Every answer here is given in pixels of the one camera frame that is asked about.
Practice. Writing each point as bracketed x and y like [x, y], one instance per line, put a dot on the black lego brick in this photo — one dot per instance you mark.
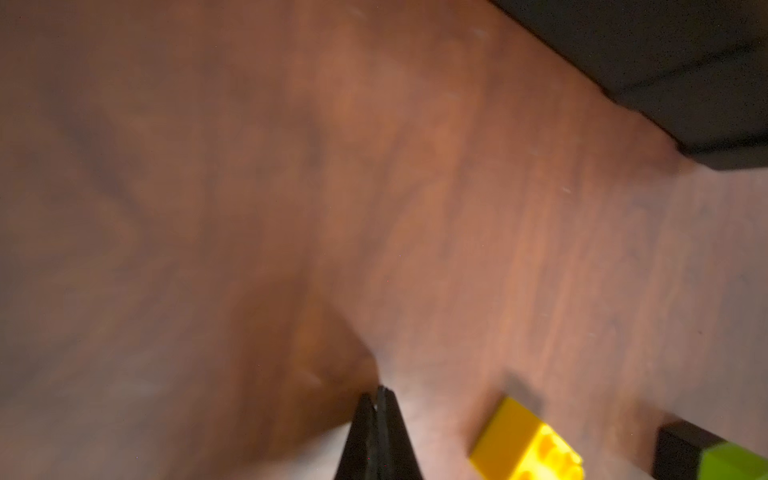
[679, 450]

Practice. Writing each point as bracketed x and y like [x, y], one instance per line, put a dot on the green lego brick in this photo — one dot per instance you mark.
[729, 461]

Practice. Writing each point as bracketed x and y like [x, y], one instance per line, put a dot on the black plastic toolbox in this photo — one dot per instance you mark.
[697, 69]

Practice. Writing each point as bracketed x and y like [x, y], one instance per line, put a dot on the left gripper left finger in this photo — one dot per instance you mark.
[358, 460]

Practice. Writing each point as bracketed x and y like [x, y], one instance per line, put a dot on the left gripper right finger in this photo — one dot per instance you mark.
[396, 459]

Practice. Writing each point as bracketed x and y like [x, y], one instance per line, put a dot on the yellow lego brick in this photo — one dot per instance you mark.
[516, 444]

